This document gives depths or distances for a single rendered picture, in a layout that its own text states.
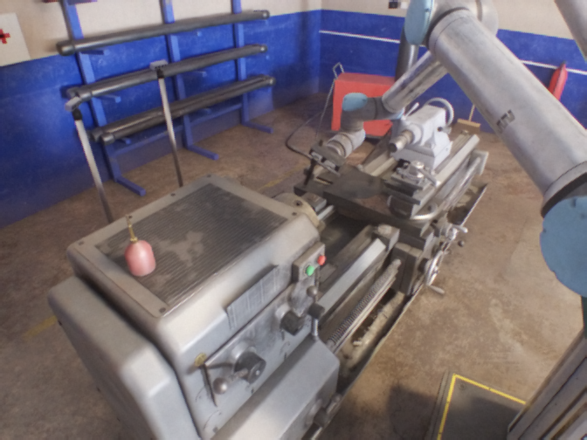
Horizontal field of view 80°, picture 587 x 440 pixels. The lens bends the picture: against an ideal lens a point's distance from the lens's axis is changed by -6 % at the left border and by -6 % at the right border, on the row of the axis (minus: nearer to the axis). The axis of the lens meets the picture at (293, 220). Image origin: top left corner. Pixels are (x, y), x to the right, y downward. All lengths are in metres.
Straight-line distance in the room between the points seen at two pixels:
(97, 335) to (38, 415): 1.66
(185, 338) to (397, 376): 1.69
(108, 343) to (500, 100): 0.92
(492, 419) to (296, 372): 1.02
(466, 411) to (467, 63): 1.56
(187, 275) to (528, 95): 0.79
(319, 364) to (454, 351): 1.35
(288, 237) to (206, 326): 0.34
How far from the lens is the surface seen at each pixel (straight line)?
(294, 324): 1.07
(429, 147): 2.53
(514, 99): 0.74
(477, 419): 1.99
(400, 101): 1.37
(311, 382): 1.36
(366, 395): 2.28
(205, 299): 0.89
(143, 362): 0.88
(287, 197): 1.41
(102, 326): 0.96
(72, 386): 2.59
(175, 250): 1.02
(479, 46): 0.83
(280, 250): 1.02
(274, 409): 1.30
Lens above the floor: 1.97
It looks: 36 degrees down
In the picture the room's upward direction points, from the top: straight up
